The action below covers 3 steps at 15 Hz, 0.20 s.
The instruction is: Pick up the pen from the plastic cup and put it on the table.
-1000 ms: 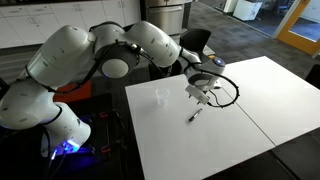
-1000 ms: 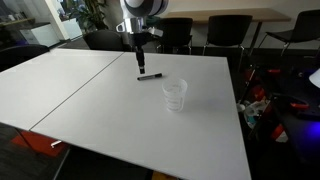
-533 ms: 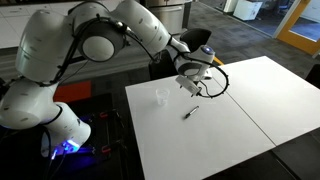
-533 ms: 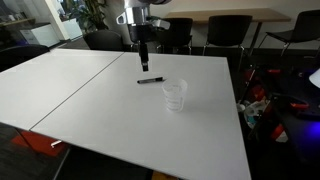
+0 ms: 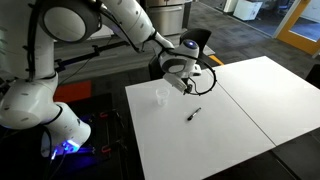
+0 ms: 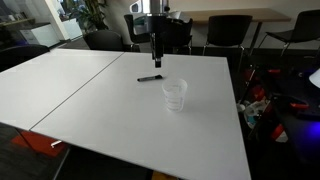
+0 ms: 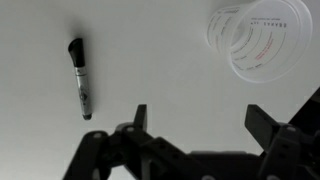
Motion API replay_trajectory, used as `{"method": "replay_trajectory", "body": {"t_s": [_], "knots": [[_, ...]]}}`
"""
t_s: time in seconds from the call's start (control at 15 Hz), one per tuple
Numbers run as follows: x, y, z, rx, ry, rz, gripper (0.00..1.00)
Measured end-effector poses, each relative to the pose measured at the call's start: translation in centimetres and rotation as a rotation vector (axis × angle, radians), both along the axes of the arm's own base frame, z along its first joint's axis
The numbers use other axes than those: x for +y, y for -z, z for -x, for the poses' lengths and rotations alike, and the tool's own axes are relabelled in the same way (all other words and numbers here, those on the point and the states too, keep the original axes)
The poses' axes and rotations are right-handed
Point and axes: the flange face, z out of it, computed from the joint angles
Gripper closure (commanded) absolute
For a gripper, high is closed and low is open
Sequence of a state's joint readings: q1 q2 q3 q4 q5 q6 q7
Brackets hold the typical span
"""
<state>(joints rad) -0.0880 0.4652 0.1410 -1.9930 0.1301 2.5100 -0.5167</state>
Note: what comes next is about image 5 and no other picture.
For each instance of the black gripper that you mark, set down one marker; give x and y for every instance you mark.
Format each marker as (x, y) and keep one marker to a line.
(189, 87)

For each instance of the black and silver marker pen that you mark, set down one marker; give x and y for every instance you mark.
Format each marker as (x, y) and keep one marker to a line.
(194, 114)

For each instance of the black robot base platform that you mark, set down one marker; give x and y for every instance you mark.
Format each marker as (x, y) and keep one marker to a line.
(100, 166)

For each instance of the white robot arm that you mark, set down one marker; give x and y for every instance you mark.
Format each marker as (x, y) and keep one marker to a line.
(26, 100)

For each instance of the clear plastic measuring cup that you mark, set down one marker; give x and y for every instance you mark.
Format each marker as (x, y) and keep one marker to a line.
(162, 98)

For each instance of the stainless steel appliance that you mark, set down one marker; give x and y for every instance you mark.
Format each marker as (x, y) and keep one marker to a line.
(166, 20)

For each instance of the white box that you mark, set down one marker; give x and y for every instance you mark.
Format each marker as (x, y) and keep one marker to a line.
(246, 10)

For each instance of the red clamp with silver rod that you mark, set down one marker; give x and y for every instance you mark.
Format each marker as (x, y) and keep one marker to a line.
(106, 149)

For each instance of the black mounting rod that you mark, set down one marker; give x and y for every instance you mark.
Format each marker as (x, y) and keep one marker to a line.
(80, 57)

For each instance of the orange floor mat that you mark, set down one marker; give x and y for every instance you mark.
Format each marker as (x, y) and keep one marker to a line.
(73, 91)

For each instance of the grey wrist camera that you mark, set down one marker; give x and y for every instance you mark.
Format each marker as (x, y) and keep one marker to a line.
(175, 83)

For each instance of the orange door frame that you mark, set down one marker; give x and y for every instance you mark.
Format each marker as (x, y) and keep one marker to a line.
(286, 37)

